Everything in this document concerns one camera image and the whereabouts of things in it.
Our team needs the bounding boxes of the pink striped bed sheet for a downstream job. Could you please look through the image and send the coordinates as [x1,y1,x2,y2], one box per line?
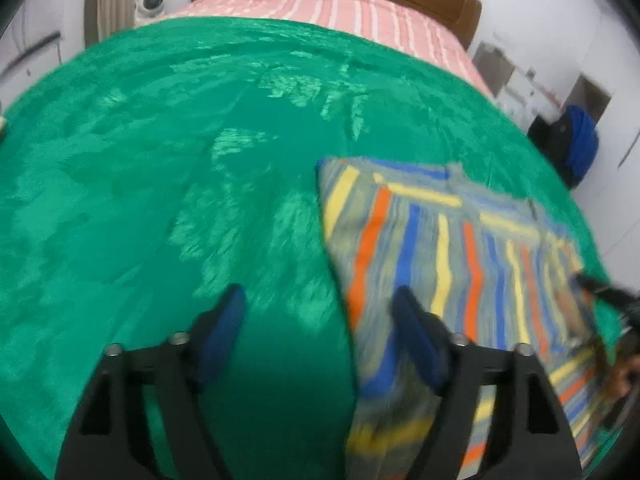
[167,0,496,98]

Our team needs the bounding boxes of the green patterned blanket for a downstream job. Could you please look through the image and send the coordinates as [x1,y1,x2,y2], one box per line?
[0,16,613,480]

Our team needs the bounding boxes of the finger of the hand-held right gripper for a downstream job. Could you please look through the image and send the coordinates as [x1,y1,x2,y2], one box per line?
[575,272,640,307]

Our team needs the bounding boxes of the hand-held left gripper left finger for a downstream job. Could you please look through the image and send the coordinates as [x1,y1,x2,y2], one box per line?
[55,284,248,480]

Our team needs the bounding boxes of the striped knit sweater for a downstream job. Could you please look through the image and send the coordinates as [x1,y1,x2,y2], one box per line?
[317,156,623,480]

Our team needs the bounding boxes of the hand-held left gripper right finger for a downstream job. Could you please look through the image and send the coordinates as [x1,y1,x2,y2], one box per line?
[390,286,583,480]

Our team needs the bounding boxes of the white drawer cabinet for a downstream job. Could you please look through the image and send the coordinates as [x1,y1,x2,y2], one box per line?
[0,10,86,106]

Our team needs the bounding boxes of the blue jacket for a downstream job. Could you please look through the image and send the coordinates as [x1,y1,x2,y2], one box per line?
[565,105,600,173]

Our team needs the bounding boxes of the white security camera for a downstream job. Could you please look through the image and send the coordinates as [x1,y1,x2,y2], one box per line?
[134,0,168,26]

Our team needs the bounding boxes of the person's right hand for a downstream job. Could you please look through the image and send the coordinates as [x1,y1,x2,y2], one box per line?
[602,347,640,403]

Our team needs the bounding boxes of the beige curtain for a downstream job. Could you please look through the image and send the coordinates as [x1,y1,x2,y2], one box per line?
[84,0,138,46]

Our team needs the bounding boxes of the white desk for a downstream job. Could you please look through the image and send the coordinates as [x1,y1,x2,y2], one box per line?
[472,42,566,131]

